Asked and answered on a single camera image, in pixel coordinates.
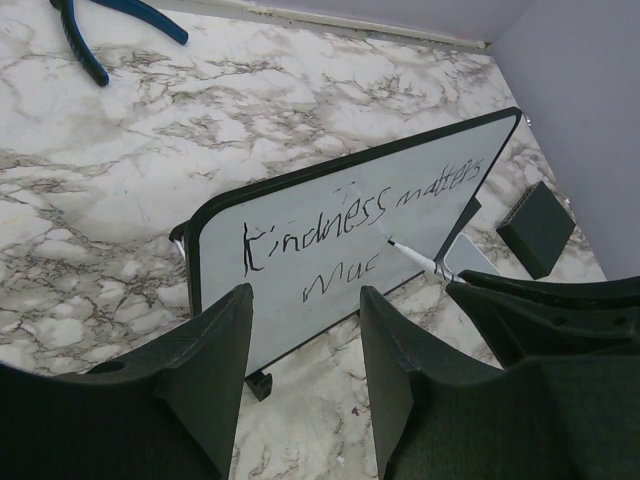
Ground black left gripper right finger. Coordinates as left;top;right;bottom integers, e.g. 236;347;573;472
359;287;639;479

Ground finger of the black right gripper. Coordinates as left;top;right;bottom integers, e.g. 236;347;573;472
446;270;639;368

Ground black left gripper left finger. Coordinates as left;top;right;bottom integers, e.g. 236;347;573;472
1;284;253;479

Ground black whiteboard marker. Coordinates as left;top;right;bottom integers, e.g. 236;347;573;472
387;239;465;283

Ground black framed whiteboard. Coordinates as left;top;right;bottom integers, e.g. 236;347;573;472
170;107;522;400

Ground black flat pad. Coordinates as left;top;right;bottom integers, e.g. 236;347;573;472
496;181;576;280

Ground blue handled pliers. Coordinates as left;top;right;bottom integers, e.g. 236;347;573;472
50;0;189;87

